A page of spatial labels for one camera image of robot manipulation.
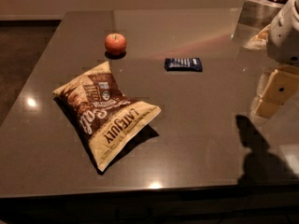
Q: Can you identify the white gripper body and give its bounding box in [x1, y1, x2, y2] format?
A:
[267, 0, 299, 65]

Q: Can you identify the red apple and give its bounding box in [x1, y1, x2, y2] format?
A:
[105, 33, 127, 56]

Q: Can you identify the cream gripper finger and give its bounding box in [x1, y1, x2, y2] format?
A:
[252, 64, 299, 119]

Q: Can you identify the brown chip bag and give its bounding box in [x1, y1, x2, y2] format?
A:
[53, 62, 161, 172]

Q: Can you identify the blue rxbar blueberry bar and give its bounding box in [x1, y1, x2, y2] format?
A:
[164, 58, 203, 72]

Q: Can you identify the steel box stand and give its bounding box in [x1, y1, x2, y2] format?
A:
[238, 0, 283, 29]

